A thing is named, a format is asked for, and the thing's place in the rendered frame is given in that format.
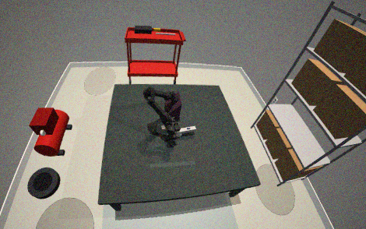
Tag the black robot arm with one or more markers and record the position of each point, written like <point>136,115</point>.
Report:
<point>172,127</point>

